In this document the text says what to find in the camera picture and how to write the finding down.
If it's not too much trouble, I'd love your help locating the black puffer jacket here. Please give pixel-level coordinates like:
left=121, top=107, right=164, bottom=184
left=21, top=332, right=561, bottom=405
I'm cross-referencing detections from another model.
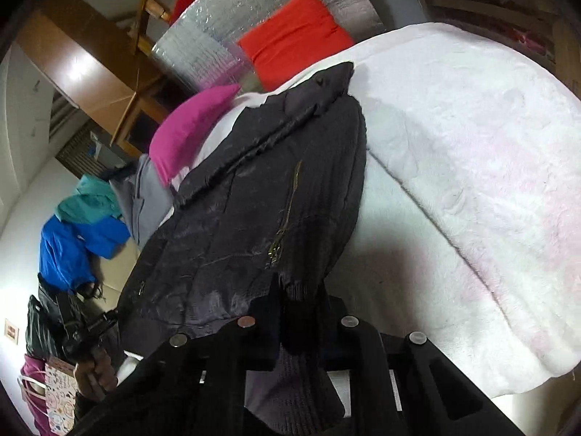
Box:
left=117, top=61, right=367, bottom=432

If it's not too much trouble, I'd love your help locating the wooden cabinet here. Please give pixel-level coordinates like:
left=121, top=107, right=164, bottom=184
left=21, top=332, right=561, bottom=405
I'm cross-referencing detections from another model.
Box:
left=13, top=0, right=182, bottom=160

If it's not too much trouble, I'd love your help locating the red pillow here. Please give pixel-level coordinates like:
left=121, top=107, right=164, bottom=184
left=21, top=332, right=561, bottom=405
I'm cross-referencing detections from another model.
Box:
left=237, top=0, right=355, bottom=92

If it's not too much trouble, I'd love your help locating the white fleece blanket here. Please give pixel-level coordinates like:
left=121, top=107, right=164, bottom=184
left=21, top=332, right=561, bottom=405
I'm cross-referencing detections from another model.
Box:
left=170, top=22, right=581, bottom=419

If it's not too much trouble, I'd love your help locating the grey garment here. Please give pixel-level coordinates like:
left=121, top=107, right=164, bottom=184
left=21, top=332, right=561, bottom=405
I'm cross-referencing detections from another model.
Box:
left=109, top=154, right=175, bottom=246

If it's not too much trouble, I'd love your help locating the black bag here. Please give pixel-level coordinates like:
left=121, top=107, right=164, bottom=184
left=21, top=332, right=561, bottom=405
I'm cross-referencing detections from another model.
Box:
left=25, top=277, right=105, bottom=359

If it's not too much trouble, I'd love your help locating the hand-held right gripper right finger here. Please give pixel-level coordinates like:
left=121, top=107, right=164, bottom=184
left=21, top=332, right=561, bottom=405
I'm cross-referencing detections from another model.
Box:
left=318, top=282, right=509, bottom=436

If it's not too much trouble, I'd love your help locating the white air conditioner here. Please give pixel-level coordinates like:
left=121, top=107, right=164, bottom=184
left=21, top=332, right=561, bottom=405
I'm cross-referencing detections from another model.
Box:
left=48, top=88, right=82, bottom=139

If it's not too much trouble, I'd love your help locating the brown slatted door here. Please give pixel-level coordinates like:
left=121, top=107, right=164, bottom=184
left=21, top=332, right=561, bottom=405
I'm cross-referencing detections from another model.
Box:
left=54, top=122, right=119, bottom=178

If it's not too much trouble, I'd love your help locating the magenta cloth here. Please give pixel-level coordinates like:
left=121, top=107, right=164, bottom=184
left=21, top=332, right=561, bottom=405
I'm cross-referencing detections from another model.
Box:
left=20, top=354, right=52, bottom=436

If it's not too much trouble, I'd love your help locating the teal garment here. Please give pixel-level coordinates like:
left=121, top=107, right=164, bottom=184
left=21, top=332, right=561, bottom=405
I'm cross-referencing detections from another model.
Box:
left=54, top=175, right=123, bottom=225

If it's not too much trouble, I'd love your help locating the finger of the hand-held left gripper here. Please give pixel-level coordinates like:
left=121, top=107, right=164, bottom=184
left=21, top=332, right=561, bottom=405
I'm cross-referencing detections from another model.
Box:
left=93, top=309, right=121, bottom=330

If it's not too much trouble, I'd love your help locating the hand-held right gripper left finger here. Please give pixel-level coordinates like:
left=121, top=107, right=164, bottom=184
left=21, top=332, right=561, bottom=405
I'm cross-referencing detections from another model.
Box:
left=73, top=276, right=283, bottom=436

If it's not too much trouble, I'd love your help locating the wooden table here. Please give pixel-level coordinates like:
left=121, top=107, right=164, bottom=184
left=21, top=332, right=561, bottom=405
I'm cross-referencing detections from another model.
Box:
left=409, top=0, right=564, bottom=69

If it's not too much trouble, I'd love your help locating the silver foil mat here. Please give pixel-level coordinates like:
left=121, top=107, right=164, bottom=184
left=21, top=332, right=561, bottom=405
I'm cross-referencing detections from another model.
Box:
left=151, top=0, right=386, bottom=96

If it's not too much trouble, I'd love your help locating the pink pillow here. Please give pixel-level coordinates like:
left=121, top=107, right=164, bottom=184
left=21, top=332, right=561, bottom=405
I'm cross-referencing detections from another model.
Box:
left=149, top=84, right=241, bottom=187

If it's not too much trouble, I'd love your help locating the wooden stair railing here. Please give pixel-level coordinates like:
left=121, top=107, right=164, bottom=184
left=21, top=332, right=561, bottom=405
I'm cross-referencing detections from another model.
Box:
left=127, top=0, right=184, bottom=55

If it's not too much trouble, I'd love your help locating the blue jacket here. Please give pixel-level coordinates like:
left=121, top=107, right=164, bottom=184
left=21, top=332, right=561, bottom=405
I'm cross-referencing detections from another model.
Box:
left=38, top=215, right=132, bottom=294

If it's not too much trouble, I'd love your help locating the person's left hand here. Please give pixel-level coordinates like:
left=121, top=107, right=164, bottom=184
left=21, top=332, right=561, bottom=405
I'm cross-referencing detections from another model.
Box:
left=73, top=350, right=119, bottom=403

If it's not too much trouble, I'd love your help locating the dark navy garment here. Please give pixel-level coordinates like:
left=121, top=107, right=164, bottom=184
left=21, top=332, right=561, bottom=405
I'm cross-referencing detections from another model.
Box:
left=97, top=163, right=137, bottom=182

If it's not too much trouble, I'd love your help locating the dotted paper gift bag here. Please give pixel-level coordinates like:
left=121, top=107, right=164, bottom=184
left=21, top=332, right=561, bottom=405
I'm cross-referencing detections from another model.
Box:
left=18, top=356, right=82, bottom=434

